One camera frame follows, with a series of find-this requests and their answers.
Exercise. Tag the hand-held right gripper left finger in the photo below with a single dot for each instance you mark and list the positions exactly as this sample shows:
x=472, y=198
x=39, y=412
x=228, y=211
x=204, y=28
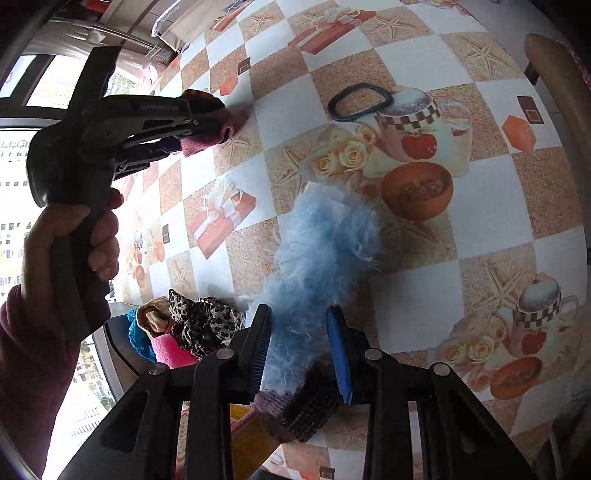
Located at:
x=264, y=341

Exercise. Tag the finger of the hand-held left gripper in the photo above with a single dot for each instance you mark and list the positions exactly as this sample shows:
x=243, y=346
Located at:
x=157, y=150
x=207, y=110

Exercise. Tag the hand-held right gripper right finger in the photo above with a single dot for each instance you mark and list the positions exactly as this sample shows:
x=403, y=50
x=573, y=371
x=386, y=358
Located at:
x=339, y=355

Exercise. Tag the fluffy light blue sock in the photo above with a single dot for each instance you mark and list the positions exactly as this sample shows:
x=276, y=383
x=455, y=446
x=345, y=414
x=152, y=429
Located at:
x=314, y=267

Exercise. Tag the pink fluffy scrunchie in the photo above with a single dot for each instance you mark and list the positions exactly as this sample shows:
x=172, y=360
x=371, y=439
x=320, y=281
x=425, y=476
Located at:
x=168, y=350

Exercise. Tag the person's left forearm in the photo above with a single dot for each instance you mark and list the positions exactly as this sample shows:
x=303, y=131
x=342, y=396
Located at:
x=32, y=378

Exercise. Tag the person's left hand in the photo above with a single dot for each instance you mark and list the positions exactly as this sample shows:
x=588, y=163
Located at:
x=39, y=249

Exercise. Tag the window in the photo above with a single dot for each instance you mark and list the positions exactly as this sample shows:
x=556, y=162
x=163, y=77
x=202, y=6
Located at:
x=18, y=152

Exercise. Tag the leopard print scrunchie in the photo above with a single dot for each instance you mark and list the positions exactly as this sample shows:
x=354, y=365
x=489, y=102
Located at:
x=203, y=323

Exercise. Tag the dark knitted scrunchie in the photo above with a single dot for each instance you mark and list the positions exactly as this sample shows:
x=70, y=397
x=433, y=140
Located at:
x=304, y=410

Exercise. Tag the white curtain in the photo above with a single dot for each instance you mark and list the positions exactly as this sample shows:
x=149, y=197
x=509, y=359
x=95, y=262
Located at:
x=184, y=23

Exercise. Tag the tan scrunchie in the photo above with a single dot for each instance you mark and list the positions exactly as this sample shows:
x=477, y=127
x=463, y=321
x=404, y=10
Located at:
x=152, y=316

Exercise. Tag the teal scrunchie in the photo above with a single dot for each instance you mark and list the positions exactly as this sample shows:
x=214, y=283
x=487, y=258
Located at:
x=138, y=341

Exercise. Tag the black oval hair band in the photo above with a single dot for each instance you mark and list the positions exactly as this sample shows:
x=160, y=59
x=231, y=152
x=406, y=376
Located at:
x=334, y=113

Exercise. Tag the printed checkered tablecloth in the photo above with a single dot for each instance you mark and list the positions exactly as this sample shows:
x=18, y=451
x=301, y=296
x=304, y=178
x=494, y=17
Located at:
x=485, y=194

